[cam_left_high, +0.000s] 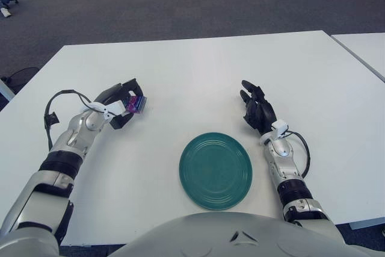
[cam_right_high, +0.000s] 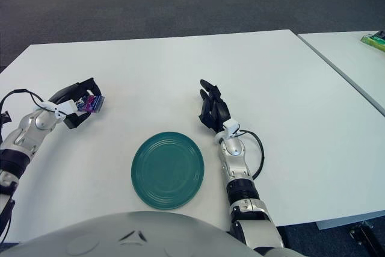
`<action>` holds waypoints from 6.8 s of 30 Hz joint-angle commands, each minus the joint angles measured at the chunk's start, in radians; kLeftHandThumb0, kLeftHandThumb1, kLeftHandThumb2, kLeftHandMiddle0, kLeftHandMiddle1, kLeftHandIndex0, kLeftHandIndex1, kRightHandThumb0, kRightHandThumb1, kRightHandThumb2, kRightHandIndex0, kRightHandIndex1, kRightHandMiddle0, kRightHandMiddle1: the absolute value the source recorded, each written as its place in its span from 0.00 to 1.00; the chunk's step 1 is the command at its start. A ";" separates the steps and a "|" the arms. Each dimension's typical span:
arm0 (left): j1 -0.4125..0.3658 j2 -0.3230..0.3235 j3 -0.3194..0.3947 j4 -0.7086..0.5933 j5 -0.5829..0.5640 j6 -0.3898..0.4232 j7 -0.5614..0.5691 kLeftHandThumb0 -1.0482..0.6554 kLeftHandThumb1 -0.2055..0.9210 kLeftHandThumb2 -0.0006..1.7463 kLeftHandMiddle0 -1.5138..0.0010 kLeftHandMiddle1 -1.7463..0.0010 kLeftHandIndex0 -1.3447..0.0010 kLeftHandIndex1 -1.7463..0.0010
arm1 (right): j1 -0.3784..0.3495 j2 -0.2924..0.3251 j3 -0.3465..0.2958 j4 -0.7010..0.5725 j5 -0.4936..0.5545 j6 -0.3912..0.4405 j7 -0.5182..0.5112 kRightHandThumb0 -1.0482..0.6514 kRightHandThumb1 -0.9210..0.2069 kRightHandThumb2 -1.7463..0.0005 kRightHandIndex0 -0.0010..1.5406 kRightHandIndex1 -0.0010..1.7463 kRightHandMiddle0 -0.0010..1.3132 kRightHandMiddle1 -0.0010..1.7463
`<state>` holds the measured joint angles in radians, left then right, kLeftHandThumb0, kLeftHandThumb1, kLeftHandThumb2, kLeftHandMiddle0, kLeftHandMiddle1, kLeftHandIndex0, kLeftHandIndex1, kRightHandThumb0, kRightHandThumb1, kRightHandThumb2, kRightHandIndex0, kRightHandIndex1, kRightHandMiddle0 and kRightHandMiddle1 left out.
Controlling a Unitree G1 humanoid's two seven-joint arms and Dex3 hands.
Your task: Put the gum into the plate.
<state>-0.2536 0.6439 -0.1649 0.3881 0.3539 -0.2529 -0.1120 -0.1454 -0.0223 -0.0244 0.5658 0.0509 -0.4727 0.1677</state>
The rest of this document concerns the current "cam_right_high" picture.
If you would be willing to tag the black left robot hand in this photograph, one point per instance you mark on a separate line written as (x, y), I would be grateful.
(67, 91)

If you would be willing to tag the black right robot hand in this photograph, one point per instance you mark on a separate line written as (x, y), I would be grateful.
(218, 109)

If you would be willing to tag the blue purple gum box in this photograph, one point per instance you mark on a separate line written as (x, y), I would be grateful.
(94, 103)

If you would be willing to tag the teal green round plate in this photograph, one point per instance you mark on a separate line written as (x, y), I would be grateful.
(167, 172)

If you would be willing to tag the grey robot torso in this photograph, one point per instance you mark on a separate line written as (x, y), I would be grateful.
(120, 239)

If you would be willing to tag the green cardboard box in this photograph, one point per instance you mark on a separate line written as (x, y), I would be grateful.
(373, 41)

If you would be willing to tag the black table foot bracket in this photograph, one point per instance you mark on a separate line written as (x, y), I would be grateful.
(365, 236)

